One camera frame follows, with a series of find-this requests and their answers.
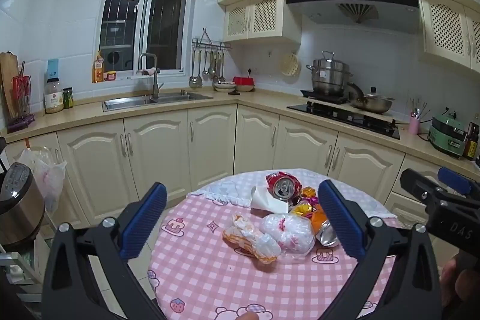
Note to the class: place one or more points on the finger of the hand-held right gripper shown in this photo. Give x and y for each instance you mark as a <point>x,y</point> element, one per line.
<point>453,179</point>
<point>418,183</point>

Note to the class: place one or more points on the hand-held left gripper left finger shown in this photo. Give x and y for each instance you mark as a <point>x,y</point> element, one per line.
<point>144,220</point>

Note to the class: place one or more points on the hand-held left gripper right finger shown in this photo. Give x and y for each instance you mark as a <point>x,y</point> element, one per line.
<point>343,218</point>

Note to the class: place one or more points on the colourful candy wrappers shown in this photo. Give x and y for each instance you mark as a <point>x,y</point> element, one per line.
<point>303,209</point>

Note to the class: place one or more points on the gold candy wrapper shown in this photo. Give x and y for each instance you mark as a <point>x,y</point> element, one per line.
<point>308,192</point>

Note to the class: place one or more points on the white plastic bag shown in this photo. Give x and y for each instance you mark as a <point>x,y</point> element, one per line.
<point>288,232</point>

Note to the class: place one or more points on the crushed red drink can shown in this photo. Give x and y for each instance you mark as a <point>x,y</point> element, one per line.
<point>283,188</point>

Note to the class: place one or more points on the white paper cup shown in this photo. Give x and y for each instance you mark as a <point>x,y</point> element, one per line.
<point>264,202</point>

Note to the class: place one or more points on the orange white snack wrapper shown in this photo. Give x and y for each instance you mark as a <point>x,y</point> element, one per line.
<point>243,235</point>

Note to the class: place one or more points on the person's right hand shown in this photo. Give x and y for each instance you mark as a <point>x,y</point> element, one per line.
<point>450,278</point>

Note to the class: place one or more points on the dark sauce bottle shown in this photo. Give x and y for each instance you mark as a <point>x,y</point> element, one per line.
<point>471,143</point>

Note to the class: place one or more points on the green electric cooker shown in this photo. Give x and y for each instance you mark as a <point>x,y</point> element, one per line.
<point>446,136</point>

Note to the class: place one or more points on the pink utensil holder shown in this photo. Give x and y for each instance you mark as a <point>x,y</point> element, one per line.
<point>414,125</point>

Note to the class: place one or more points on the cream base cabinets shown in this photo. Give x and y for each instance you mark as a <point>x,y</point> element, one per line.
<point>157,158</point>

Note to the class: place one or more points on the bundle of chopsticks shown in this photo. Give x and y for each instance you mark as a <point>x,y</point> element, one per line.
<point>417,109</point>

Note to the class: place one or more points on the pink checked tablecloth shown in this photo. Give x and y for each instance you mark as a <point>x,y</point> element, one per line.
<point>210,278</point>

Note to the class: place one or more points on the white lace cloth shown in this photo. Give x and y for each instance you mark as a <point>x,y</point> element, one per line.
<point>228,190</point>

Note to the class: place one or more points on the steel wok with lid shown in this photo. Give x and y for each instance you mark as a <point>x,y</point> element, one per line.
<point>373,103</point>

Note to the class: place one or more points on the black gas hob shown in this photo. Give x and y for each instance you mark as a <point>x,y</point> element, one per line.
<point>345,115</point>

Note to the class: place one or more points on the hanging clear plastic bag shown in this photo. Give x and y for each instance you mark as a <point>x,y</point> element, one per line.
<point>48,177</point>

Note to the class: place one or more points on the steel kitchen sink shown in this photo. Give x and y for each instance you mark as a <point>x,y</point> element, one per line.
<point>127,102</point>

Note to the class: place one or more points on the silver rice cooker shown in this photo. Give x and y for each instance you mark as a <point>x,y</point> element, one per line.
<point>18,207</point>

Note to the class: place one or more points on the metal kitchen faucet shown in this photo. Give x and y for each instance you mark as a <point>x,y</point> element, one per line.
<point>155,87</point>

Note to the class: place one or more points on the steel steamer pot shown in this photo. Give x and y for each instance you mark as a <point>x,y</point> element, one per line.
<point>330,78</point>

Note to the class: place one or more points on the small green jar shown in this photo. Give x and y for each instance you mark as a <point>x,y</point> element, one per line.
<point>68,98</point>

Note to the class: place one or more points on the small red jar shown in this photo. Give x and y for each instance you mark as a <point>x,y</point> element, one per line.
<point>110,76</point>

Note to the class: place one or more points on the pink rag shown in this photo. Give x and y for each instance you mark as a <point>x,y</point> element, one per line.
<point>148,72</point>

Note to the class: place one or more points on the hanging steel ladle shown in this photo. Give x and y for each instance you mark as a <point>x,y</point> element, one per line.
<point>193,80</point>

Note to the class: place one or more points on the large glass jar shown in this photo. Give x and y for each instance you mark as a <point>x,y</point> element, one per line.
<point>53,98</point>

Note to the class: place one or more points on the white dish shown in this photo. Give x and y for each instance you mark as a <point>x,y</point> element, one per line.
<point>224,87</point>

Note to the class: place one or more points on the yellow bottle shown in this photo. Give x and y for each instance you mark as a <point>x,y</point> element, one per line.
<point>98,70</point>

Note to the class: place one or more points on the hanging steel spoon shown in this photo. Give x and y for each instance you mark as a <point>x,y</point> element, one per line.
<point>205,72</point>

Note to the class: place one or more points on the hanging steel skimmer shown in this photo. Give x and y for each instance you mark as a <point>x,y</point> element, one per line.
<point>221,74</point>

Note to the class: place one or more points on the red bowl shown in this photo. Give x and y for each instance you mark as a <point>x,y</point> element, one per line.
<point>243,81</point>

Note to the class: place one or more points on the blue carton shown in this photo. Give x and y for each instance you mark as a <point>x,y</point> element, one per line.
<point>53,69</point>

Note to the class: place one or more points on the range hood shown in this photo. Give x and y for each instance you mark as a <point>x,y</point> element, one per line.
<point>352,5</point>

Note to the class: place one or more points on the wooden cutting board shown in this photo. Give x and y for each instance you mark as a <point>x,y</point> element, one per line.
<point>7,80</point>

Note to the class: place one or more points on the sliding window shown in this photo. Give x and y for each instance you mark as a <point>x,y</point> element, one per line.
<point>165,12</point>

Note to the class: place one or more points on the cream wall colander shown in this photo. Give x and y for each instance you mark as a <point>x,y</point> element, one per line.
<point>290,65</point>

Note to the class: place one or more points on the wall utensil rail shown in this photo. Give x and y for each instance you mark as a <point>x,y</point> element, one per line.
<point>210,42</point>

